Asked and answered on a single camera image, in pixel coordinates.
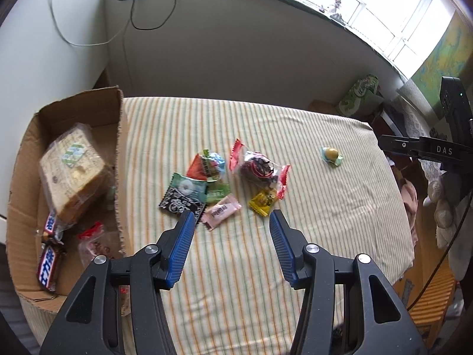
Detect red clear snack bag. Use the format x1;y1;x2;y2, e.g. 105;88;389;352
77;221;122;268

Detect snickers bar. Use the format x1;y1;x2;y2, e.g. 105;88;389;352
41;212;65;244
36;243;64;293

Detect small green candy wrapper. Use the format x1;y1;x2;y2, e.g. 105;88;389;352
105;186;116;212

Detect black patterned candy packet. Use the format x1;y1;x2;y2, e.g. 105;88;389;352
159;186;206;225

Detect yellow ball candy wrapper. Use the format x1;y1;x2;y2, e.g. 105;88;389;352
321;148;344;167

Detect yellow candy packet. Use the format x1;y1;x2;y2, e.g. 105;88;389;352
249;189;278;217

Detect bread loaf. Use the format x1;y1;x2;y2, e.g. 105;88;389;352
39;123;114;225

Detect green mint candy packet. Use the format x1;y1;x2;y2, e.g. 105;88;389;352
170;172;208;203

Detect pink candy packet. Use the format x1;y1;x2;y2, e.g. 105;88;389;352
201;194;241;231

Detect light green candy packet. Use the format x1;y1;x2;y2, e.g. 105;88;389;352
206;180;231;204

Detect red clear dried fruit bag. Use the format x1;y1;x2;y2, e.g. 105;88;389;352
229;139;291;200

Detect red blue cartoon packet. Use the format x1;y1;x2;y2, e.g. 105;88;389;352
186;149;225;182

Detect white gloved hand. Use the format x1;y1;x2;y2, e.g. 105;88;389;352
423;173;472;254

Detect white lace cloth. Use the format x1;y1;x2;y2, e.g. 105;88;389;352
396;89;442;182

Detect beige cloth on floor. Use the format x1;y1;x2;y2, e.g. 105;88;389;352
391;165;419;247

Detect green paper bag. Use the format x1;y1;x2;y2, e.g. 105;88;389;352
337;74;384;118

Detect brown cardboard box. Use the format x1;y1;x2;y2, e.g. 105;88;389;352
7;87;127;314

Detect striped tablecloth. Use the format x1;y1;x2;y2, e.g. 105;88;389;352
17;96;415;355

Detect white red figurine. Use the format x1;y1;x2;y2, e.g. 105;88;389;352
330;0;345;24

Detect wall map poster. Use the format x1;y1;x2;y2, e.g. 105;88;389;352
410;13;472;107

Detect white cable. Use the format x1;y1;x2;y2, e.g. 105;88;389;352
46;0;132;48

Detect black cable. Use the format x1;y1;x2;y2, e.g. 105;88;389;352
129;0;178;31

